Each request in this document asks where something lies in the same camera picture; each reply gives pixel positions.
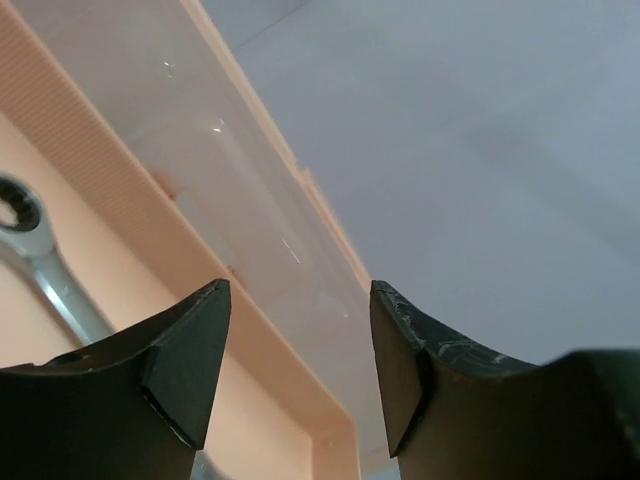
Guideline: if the pink plastic toolbox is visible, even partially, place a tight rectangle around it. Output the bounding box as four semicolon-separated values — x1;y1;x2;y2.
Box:
1;2;360;479

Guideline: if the silver ratchet wrench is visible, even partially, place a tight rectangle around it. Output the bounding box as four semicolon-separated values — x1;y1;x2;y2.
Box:
1;173;113;345

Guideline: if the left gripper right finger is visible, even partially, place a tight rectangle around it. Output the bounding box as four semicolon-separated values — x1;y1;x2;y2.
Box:
370;280;639;479

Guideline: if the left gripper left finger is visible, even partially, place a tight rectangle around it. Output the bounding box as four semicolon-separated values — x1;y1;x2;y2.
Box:
1;279;231;479

